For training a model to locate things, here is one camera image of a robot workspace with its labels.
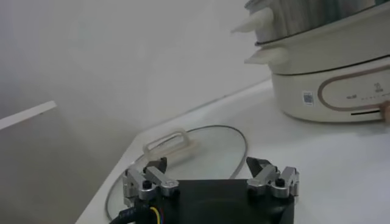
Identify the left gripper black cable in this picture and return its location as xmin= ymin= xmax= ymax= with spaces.
xmin=109 ymin=205 xmax=166 ymax=224

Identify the cream electric cooker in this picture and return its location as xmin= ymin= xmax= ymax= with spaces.
xmin=243 ymin=2 xmax=390 ymax=124

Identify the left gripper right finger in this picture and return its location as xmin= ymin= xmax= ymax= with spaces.
xmin=246 ymin=157 xmax=300 ymax=199

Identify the round glass pot lid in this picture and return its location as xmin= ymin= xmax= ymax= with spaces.
xmin=105 ymin=124 xmax=248 ymax=222

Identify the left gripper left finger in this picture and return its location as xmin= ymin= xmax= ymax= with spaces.
xmin=122 ymin=157 xmax=180 ymax=208

